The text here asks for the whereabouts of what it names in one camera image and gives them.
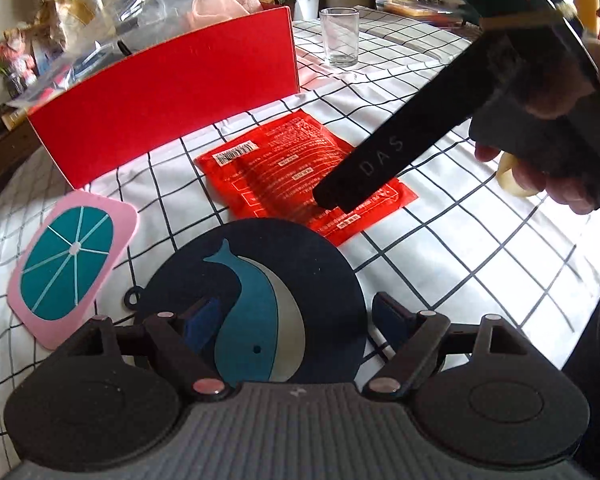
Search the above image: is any clear bubble wrap bag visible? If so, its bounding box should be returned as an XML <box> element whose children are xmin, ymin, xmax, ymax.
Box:
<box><xmin>8</xmin><ymin>0</ymin><xmax>193</xmax><ymax>108</ymax></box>

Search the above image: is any person right hand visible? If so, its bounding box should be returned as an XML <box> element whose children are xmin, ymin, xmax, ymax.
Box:
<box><xmin>469</xmin><ymin>38</ymin><xmax>600</xmax><ymax>214</ymax></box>

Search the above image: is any round navy whale mat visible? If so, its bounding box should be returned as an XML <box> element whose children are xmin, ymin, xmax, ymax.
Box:
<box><xmin>124</xmin><ymin>219</ymin><xmax>367</xmax><ymax>386</ymax></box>

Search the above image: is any checked white tablecloth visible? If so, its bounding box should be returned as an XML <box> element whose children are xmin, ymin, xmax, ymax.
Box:
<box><xmin>0</xmin><ymin>9</ymin><xmax>600</xmax><ymax>478</ymax></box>

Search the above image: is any stack of books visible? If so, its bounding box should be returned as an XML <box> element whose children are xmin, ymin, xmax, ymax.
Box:
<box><xmin>376</xmin><ymin>0</ymin><xmax>480</xmax><ymax>28</ymax></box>

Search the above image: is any pink teal square coaster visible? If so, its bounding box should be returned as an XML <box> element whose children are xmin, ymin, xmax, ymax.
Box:
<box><xmin>7</xmin><ymin>191</ymin><xmax>138</xmax><ymax>350</ymax></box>

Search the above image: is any red foil packet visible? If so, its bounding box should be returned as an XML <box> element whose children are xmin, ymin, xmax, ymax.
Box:
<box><xmin>195</xmin><ymin>110</ymin><xmax>417</xmax><ymax>246</ymax></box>

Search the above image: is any clear drinking glass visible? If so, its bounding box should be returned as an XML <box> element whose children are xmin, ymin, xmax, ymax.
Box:
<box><xmin>320</xmin><ymin>8</ymin><xmax>360</xmax><ymax>68</ymax></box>

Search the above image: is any red cardboard box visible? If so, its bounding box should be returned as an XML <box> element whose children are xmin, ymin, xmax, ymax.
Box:
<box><xmin>28</xmin><ymin>6</ymin><xmax>299</xmax><ymax>188</ymax></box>

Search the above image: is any pink doll figure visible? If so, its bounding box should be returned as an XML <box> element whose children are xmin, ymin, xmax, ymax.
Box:
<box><xmin>0</xmin><ymin>28</ymin><xmax>36</xmax><ymax>86</ymax></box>

